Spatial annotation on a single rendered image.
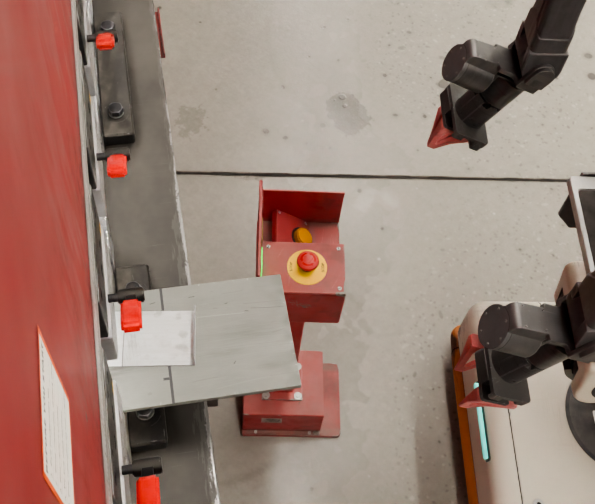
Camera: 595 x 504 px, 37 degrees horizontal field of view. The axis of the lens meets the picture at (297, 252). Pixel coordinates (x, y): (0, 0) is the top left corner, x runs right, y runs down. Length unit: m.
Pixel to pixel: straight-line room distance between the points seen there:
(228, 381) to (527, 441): 0.99
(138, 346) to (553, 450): 1.12
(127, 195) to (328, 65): 1.49
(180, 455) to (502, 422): 0.94
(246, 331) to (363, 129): 1.58
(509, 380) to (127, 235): 0.68
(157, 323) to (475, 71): 0.59
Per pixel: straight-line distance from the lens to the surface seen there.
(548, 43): 1.32
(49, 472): 0.50
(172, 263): 1.49
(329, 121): 2.79
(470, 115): 1.42
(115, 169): 1.05
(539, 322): 1.12
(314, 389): 2.21
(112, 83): 1.68
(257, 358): 1.27
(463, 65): 1.34
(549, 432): 2.12
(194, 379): 1.26
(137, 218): 1.54
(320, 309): 1.63
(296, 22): 3.06
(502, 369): 1.21
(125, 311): 0.97
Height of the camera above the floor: 2.17
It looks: 59 degrees down
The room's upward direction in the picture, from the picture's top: 8 degrees clockwise
